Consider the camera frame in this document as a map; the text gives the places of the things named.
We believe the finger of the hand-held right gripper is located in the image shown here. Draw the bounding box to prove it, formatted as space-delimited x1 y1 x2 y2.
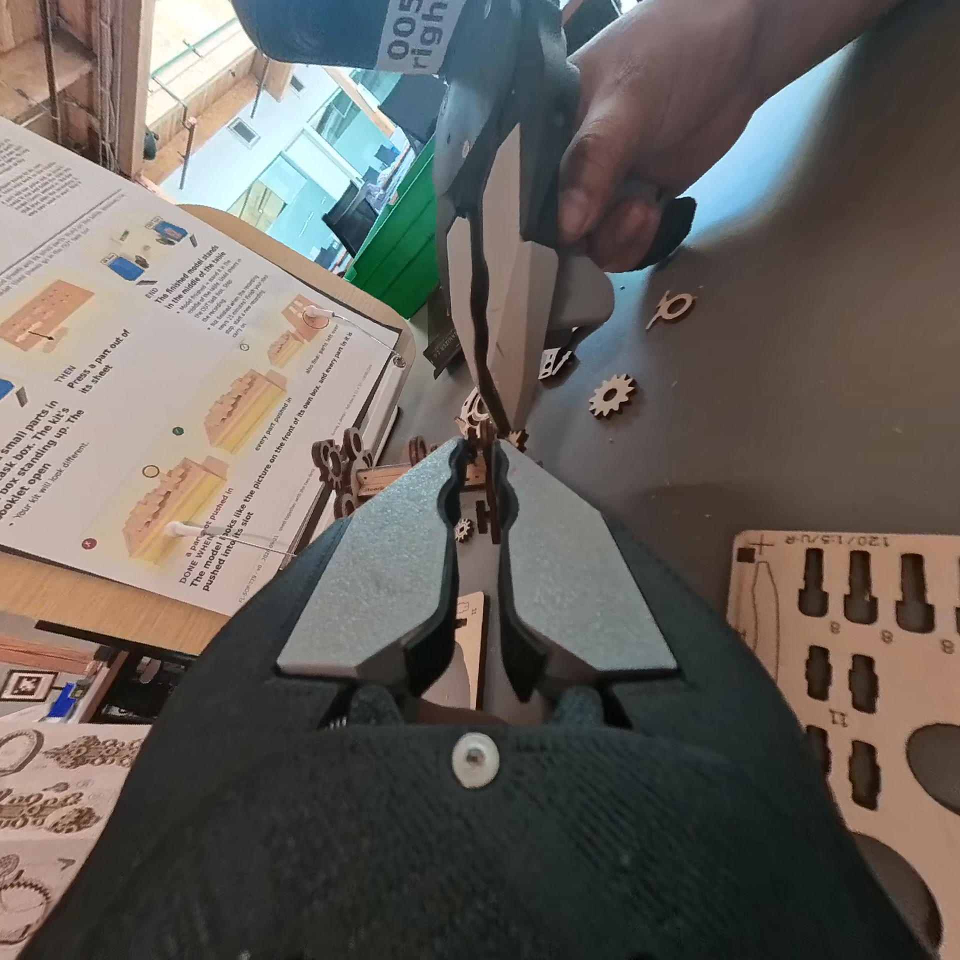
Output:
444 212 513 425
480 122 560 430

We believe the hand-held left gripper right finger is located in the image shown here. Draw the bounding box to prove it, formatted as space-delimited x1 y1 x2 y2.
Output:
491 441 681 699

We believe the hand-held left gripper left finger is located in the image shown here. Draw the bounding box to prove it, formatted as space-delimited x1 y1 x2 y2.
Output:
276 437 468 695

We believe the wooden gear shaft assembly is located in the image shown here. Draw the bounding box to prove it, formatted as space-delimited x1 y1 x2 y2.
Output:
311 427 526 545

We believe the person's right forearm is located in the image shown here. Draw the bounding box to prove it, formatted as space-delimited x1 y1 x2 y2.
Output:
753 0 927 102

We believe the person's right hand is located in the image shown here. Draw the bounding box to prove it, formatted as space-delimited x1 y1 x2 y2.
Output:
557 0 768 274

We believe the black product box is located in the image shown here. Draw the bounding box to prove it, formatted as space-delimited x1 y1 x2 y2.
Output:
423 300 468 376

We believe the green storage bin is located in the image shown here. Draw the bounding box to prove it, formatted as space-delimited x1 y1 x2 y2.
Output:
341 135 451 320

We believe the loose wooden gear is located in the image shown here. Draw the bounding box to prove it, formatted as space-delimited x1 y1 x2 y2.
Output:
587 373 639 420

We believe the white sheet holder bar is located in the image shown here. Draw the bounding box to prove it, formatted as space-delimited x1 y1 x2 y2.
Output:
358 352 405 470

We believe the instruction sheet on stand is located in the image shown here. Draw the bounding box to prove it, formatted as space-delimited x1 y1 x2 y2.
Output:
0 112 417 646

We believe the printed instruction sheet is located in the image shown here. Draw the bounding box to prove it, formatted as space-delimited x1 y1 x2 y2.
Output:
0 116 406 616

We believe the punched wooden part sheet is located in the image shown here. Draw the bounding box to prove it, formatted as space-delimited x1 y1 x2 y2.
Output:
727 528 960 954

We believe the small printed marker card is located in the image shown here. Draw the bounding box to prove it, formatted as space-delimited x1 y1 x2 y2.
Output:
0 669 60 704

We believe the folded instruction booklet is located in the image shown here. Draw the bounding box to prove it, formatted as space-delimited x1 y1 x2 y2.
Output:
0 720 151 960

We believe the wire clip with white tip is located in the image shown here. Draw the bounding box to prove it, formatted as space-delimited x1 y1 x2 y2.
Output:
300 303 410 370
168 519 301 560

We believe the small wooden ring clip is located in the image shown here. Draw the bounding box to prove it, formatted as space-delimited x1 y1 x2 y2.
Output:
645 291 699 331

